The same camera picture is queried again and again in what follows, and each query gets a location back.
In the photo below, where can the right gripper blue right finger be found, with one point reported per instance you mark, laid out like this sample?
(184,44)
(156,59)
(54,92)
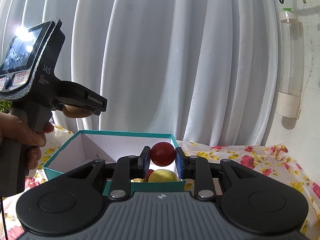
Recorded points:
(197,169)

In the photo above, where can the white curtain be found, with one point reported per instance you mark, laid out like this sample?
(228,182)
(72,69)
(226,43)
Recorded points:
(202,70)

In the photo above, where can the small brown kiwi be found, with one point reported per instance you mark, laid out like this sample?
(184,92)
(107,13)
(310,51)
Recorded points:
(75,112)

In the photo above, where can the red cherry tomato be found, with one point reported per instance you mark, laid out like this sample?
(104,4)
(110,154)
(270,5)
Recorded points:
(162,154)
(150,171)

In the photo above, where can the person's left hand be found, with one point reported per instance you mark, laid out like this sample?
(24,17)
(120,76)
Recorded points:
(14,128)

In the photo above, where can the yellow-red apple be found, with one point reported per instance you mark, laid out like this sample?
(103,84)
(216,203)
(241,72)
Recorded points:
(139,180)

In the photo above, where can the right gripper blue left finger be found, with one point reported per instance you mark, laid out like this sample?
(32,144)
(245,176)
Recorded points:
(128,168)

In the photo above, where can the clear wall tube holder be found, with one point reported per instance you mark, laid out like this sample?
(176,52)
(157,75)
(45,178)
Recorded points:
(291,68)

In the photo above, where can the teal cardboard box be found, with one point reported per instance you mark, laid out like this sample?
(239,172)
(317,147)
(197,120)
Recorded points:
(88,145)

